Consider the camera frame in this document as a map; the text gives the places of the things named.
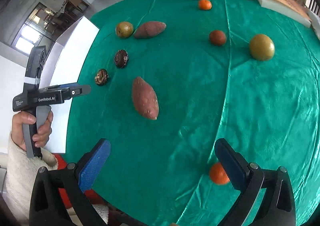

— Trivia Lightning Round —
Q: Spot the large sweet potato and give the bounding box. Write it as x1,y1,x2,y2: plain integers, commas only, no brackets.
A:
132,77,159,120

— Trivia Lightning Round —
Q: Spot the small green-brown fruit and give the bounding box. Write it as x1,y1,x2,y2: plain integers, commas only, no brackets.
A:
115,21,134,38

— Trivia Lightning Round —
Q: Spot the small sweet potato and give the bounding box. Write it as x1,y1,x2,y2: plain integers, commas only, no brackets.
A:
133,21,167,39

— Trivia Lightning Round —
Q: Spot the dark red round fruit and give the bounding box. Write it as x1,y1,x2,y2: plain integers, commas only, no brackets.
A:
209,30,226,46

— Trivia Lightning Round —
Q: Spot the white fuzzy sleeve forearm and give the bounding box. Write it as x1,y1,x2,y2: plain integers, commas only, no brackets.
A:
4,139,58,225

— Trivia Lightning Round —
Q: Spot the person's left hand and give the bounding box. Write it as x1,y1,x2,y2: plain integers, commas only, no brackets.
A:
11,111,53,151

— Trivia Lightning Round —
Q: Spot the white box brown bottom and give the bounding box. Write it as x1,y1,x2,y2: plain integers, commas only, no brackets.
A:
40,17,99,153

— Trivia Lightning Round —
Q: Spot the green satin tablecloth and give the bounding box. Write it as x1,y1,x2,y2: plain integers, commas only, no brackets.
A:
63,0,319,225

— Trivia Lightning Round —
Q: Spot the small orange tangerine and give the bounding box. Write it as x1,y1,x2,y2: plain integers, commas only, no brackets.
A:
198,0,212,11

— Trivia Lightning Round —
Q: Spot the white foam board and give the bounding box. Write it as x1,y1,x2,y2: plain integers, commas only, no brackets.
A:
258,0,311,28

